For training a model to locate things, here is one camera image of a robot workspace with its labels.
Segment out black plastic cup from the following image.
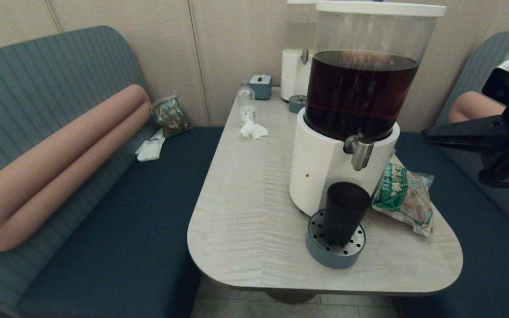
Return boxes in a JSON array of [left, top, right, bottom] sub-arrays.
[[323, 182, 372, 246]]

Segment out green grain snack bag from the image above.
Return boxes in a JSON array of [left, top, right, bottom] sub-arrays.
[[372, 155, 434, 237]]

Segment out teal upholstered booth bench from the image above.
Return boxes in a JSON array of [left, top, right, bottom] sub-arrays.
[[0, 25, 224, 318], [391, 30, 509, 318]]

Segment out large dark tea dispenser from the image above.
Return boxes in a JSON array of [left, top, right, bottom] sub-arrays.
[[289, 1, 446, 217]]

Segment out blue perforated steel drip tray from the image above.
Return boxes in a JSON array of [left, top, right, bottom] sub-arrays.
[[305, 210, 366, 269]]

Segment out small blue drip tray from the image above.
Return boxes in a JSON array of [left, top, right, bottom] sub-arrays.
[[288, 94, 307, 113]]

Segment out rear white drink dispenser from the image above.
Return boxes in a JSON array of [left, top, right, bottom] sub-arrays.
[[280, 0, 319, 101]]

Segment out blue tissue box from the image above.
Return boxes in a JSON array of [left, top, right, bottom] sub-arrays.
[[249, 74, 272, 100]]

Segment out crumpled white tissue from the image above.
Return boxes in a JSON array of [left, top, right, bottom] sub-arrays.
[[240, 119, 268, 140]]

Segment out clear plastic bottle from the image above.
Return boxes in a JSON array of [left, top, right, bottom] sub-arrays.
[[237, 81, 255, 122]]

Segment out brown green snack bag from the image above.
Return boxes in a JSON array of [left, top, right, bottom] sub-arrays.
[[150, 94, 192, 138]]

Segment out white napkin pack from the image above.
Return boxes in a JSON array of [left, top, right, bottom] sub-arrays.
[[135, 129, 166, 162]]

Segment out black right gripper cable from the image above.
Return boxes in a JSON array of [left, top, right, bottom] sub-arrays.
[[478, 161, 509, 189]]

